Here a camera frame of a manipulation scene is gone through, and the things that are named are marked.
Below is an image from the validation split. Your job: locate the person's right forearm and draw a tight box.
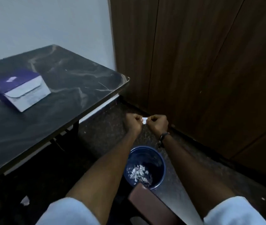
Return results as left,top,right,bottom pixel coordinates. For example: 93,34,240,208
160,132,236,219

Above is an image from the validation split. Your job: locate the blue waste bin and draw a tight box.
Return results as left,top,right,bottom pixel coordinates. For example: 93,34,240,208
123,146,166,190

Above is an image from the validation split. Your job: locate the person's left forearm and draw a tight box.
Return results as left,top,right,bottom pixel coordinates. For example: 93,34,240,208
65,129,140,219

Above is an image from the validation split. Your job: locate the black wristband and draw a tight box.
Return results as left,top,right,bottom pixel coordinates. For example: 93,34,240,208
158,132,171,148

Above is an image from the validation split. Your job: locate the person's left hand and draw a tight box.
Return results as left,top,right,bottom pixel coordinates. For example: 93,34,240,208
125,113,144,134

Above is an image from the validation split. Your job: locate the dark marble-top table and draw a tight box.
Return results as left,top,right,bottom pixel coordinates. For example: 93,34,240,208
0,44,130,192

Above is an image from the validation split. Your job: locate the white left sleeve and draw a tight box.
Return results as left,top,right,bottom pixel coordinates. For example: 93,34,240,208
36,197,100,225

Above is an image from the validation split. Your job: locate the white right sleeve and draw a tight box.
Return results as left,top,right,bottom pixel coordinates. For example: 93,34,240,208
203,196,266,225

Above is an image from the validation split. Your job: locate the pile of torn paper pieces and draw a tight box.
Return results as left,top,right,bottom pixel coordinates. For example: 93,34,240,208
130,165,153,186

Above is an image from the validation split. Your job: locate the purple and white box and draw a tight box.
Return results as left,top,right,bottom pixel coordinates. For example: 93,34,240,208
0,69,51,112

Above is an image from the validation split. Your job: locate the person's right hand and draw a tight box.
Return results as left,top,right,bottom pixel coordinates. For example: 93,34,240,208
146,114,169,139

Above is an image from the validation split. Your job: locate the brown wooden cabinet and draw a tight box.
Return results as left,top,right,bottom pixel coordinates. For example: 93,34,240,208
110,0,266,183

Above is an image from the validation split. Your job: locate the white sleeve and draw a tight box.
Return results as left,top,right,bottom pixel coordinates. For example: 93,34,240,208
36,197,100,225
203,196,266,225

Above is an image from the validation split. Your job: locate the brown wooden armrest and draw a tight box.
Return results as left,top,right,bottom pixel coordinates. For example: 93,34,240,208
128,183,183,225

